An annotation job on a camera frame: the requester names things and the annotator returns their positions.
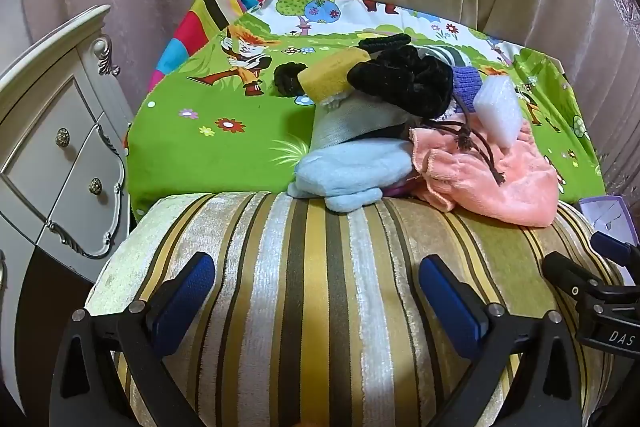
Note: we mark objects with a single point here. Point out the purple knitted sock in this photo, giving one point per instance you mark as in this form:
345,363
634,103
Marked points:
467,83

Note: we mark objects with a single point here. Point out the black knitted hat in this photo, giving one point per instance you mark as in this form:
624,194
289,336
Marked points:
397,74

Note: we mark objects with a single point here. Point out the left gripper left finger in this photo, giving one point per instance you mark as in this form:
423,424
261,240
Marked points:
86,390

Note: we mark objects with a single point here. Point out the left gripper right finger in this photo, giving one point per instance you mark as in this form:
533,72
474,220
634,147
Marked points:
546,388

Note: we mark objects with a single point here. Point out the cartoon green bedsheet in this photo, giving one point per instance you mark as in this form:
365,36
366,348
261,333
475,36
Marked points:
217,124

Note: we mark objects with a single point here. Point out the purple storage box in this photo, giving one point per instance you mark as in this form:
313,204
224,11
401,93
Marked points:
609,214

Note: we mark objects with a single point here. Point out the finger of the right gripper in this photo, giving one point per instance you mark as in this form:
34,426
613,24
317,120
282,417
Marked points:
621,253
571,278

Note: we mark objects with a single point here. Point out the yellow sponge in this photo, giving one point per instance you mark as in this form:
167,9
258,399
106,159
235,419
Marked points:
325,82

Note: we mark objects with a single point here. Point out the white ornate dresser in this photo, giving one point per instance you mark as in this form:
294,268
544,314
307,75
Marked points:
64,204

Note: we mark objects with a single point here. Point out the colourful striped blanket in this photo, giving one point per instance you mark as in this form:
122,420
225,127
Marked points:
201,23

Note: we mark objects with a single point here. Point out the light blue plush toy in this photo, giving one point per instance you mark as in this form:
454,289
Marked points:
352,174

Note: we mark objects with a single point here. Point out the white foam sponge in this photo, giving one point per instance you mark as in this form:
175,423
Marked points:
497,108

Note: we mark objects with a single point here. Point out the grey knitted cloth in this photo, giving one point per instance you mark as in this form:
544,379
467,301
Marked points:
360,116

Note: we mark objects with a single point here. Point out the pink fleece cloth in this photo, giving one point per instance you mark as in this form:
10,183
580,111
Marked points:
516,185

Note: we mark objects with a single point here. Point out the dark brown pompom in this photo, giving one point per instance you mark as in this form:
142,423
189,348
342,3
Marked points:
285,79

